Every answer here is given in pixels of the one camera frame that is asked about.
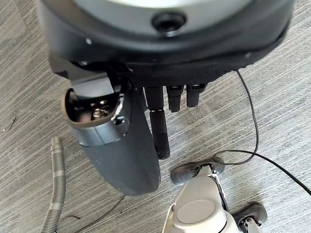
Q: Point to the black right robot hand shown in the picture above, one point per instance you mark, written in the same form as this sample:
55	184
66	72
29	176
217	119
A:
136	150

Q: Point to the dark robot foot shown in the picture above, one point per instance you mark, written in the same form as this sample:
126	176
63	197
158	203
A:
192	170
250	214

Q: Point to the silver robot leg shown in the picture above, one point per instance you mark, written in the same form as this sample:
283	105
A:
201	206

